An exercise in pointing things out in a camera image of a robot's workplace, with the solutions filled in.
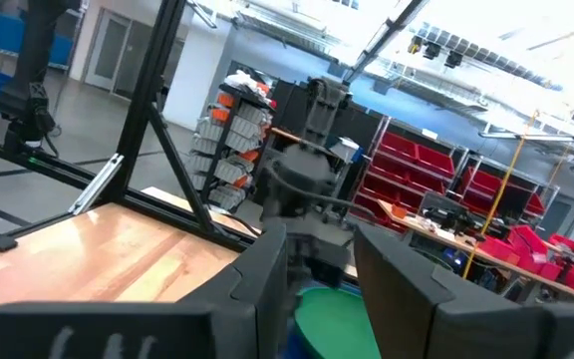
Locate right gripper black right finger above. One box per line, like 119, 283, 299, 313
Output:
353, 223, 574, 359

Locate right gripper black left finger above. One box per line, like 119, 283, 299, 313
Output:
0, 223, 289, 359

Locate green round plate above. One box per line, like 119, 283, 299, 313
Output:
293, 285, 384, 359

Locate long wooden workbench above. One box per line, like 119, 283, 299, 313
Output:
375, 197, 574, 306

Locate shelf of red bins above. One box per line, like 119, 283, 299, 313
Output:
350, 116, 548, 236

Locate rack of grey bins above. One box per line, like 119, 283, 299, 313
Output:
185, 68, 277, 211

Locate white square pillar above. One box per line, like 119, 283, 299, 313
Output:
160, 13, 234, 132

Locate blue storage bins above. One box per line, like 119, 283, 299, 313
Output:
0, 8, 75, 114

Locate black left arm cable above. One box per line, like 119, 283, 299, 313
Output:
265, 166, 384, 211

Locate yellow cable with plug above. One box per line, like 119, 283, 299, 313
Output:
459, 110, 541, 281

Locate silver metal bracket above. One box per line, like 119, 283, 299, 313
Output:
67, 152, 126, 217

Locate black aluminium table frame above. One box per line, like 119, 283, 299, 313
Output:
0, 0, 264, 253

